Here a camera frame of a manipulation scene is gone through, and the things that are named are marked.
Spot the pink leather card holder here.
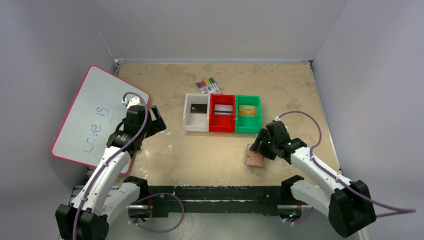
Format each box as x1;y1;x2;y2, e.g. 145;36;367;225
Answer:
246;144;264;168

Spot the white plastic bin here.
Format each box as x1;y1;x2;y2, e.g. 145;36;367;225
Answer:
182;93;211;132

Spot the red framed whiteboard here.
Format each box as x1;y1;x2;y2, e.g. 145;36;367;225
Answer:
50;65;150;167

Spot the green plastic bin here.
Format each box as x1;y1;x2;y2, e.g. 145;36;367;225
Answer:
235;94;263;134

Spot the red plastic bin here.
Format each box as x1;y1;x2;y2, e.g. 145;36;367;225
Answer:
208;94;236;133

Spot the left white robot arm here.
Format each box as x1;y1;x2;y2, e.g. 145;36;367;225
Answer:
55;105;167;240

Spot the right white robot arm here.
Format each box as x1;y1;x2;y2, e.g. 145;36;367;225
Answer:
250;121;377;238

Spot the gold card in bin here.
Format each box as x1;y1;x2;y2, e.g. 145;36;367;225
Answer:
238;105;257;117

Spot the black credit card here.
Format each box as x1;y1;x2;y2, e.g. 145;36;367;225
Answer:
190;103;208;114

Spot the silver credit card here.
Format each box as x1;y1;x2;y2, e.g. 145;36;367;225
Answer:
213;104;233;116

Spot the pack of coloured markers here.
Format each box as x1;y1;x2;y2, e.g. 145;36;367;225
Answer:
195;77;222;95

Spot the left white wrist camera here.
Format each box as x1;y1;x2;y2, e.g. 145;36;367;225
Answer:
122;96;144;109

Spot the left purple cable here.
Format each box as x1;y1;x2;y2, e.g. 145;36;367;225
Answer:
71;92;149;240

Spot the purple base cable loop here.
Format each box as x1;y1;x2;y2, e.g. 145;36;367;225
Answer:
127;191;185;234

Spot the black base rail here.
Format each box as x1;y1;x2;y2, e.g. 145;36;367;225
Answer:
143;185;298;218

